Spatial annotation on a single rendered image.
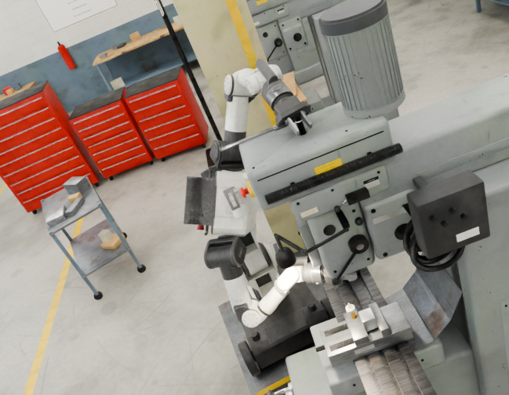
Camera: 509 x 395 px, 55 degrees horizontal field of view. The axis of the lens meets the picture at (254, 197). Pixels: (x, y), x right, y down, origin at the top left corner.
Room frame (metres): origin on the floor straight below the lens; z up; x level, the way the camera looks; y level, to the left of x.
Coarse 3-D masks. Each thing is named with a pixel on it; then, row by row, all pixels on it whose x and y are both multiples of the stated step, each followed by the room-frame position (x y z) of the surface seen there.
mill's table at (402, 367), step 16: (368, 272) 1.71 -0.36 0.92; (336, 288) 1.71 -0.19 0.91; (352, 288) 1.67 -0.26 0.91; (368, 288) 1.62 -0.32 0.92; (336, 304) 1.60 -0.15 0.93; (368, 304) 1.53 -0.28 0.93; (384, 304) 1.49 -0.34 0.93; (384, 352) 1.26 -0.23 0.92; (400, 352) 1.25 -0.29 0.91; (368, 368) 1.23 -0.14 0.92; (384, 368) 1.20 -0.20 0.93; (400, 368) 1.17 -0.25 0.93; (416, 368) 1.14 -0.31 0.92; (368, 384) 1.16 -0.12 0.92; (384, 384) 1.13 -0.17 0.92; (400, 384) 1.11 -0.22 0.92; (416, 384) 1.09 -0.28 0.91
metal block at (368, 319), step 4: (368, 308) 1.38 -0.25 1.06; (360, 312) 1.38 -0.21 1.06; (364, 312) 1.37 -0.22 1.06; (368, 312) 1.36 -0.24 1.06; (372, 312) 1.36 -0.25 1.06; (360, 316) 1.36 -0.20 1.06; (364, 316) 1.35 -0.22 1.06; (368, 316) 1.34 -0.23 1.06; (372, 316) 1.34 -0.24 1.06; (364, 320) 1.33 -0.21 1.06; (368, 320) 1.33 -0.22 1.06; (372, 320) 1.32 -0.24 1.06; (364, 324) 1.33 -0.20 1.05; (368, 324) 1.33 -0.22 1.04; (372, 324) 1.32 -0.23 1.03; (376, 324) 1.32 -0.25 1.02; (368, 328) 1.33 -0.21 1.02; (372, 328) 1.33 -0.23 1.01
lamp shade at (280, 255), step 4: (284, 248) 1.40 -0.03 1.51; (288, 248) 1.40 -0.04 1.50; (276, 252) 1.40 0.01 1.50; (280, 252) 1.39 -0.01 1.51; (284, 252) 1.38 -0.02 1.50; (288, 252) 1.38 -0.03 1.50; (292, 252) 1.38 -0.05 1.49; (276, 256) 1.39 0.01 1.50; (280, 256) 1.37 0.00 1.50; (284, 256) 1.37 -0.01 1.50; (288, 256) 1.37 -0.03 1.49; (292, 256) 1.37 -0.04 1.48; (276, 260) 1.39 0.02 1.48; (280, 260) 1.37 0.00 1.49; (284, 260) 1.36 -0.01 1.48; (288, 260) 1.36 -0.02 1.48; (292, 260) 1.37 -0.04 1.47; (280, 264) 1.37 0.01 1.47; (284, 264) 1.36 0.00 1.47; (288, 264) 1.36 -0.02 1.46; (292, 264) 1.36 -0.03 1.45; (284, 268) 1.37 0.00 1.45
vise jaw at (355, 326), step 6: (348, 312) 1.43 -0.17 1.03; (354, 312) 1.42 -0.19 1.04; (348, 318) 1.40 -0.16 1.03; (360, 318) 1.38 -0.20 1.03; (348, 324) 1.37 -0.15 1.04; (354, 324) 1.36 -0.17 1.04; (360, 324) 1.35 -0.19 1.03; (354, 330) 1.33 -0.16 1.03; (360, 330) 1.32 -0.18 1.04; (354, 336) 1.30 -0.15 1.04; (360, 336) 1.29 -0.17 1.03; (366, 336) 1.28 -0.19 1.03; (354, 342) 1.29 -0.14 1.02; (360, 342) 1.29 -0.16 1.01; (366, 342) 1.28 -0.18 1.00
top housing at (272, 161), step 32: (288, 128) 1.51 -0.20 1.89; (320, 128) 1.41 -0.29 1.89; (352, 128) 1.33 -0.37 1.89; (384, 128) 1.29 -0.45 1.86; (256, 160) 1.38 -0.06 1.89; (288, 160) 1.32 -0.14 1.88; (320, 160) 1.31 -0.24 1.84; (352, 160) 1.30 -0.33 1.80; (384, 160) 1.29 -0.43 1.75; (256, 192) 1.32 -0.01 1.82
